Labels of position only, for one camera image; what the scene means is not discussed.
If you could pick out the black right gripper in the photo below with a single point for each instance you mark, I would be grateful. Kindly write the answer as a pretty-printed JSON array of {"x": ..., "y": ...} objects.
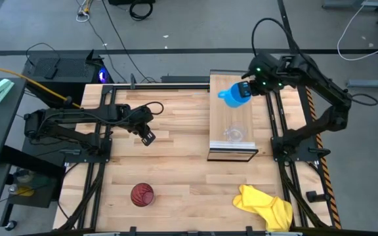
[{"x": 258, "y": 88}]

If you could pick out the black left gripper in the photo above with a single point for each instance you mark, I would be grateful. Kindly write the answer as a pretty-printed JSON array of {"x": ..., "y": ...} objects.
[{"x": 138, "y": 122}]

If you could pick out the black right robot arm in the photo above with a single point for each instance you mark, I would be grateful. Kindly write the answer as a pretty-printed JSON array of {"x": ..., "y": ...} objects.
[{"x": 323, "y": 88}]

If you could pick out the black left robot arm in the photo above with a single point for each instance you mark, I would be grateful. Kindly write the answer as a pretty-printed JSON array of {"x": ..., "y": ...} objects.
[{"x": 61, "y": 115}]

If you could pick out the black computer tower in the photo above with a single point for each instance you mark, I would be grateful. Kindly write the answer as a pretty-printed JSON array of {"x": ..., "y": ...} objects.
[{"x": 67, "y": 70}]

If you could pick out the yellow-black hazard tape strip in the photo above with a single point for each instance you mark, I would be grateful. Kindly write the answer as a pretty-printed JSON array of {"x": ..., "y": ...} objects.
[{"x": 326, "y": 175}]

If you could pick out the grey metal furniture foot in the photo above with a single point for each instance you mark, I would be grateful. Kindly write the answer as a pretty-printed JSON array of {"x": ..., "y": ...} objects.
[
  {"x": 372, "y": 83},
  {"x": 353, "y": 4}
]

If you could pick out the yellow microfibre cloth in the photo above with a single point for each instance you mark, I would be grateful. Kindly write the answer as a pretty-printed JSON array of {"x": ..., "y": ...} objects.
[{"x": 261, "y": 204}]

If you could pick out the black clamp knob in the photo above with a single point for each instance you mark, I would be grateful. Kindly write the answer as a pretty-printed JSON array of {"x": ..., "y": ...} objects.
[{"x": 317, "y": 196}]

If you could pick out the yellow round object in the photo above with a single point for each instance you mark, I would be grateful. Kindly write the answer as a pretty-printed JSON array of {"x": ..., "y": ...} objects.
[{"x": 25, "y": 191}]

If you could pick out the mint green stapler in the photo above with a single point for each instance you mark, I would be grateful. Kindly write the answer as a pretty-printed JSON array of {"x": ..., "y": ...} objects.
[{"x": 0, "y": 89}]

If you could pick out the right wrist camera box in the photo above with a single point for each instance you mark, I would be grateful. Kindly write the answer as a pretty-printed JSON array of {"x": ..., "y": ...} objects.
[{"x": 244, "y": 89}]

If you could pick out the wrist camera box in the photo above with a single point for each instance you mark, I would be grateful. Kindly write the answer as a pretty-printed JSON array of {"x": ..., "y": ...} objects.
[
  {"x": 148, "y": 138},
  {"x": 244, "y": 89}
]

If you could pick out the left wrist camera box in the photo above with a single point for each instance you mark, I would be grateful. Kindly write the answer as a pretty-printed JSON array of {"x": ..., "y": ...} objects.
[{"x": 148, "y": 138}]

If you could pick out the wooden shelf with black frame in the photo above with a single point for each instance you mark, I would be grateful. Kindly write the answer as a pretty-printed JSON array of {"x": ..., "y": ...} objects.
[{"x": 228, "y": 114}]

